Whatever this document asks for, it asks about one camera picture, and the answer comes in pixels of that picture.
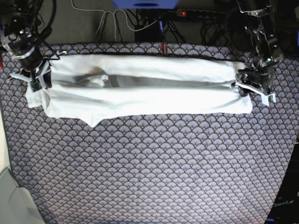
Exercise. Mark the blue box overhead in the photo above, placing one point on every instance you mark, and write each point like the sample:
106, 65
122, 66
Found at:
145, 4

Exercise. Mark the red table clamp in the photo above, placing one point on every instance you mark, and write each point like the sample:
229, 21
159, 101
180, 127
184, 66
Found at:
164, 49

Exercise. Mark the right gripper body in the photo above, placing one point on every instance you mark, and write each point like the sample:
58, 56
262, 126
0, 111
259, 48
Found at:
34, 77

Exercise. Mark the black power strip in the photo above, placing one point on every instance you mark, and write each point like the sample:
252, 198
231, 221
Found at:
191, 13

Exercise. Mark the white T-shirt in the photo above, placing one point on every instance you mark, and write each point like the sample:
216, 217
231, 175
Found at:
93, 88

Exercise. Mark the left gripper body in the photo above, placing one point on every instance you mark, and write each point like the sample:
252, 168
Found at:
259, 81

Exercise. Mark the black power adapter box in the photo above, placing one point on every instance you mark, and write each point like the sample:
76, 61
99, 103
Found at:
150, 34

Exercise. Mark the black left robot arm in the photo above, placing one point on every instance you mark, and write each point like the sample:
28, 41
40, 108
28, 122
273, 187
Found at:
260, 27

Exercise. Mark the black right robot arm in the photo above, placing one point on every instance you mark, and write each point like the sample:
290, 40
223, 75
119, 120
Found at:
21, 38

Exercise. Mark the patterned purple table cloth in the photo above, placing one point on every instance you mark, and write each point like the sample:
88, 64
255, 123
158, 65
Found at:
154, 169

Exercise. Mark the black case with logo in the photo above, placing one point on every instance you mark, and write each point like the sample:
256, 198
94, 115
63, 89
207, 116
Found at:
285, 209

